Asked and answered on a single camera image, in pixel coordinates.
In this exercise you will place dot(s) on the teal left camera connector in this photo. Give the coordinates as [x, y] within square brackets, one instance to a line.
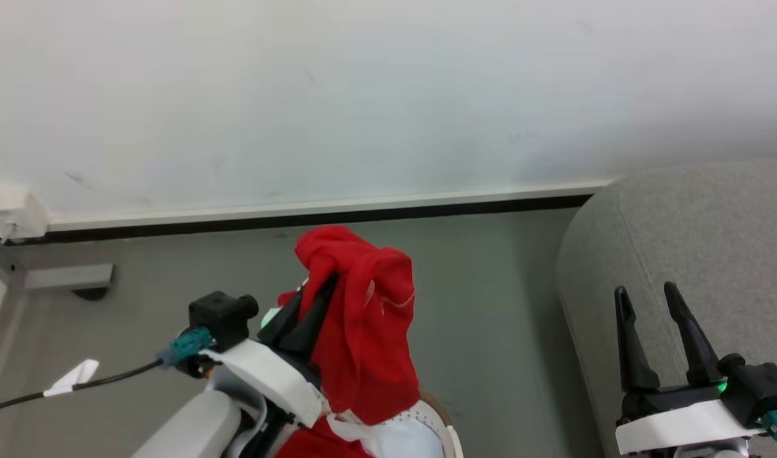
[185, 345]

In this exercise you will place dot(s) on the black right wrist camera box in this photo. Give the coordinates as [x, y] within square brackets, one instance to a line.
[760, 388]

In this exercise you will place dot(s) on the white perforated basket beige rim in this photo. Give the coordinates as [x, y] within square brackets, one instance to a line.
[414, 436]

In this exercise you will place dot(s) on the grey fabric sofa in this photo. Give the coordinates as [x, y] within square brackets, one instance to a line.
[700, 242]

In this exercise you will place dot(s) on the white plastic corner box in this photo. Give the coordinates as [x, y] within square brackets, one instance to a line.
[10, 213]

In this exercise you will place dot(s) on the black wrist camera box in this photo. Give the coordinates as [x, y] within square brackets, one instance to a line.
[220, 318]
[760, 388]

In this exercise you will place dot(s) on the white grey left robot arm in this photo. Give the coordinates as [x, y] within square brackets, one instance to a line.
[191, 426]

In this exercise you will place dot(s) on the white black skirting board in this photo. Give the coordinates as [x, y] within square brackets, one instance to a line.
[331, 212]

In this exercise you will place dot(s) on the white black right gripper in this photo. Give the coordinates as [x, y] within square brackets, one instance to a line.
[674, 426]

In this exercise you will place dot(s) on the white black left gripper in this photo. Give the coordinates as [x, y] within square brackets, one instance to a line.
[268, 372]

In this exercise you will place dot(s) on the red garment with white trim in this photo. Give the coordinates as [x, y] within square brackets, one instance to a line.
[363, 331]

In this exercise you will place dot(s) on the black round foot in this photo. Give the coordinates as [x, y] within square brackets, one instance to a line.
[91, 294]

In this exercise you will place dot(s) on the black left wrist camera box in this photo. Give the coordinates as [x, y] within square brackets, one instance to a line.
[220, 318]

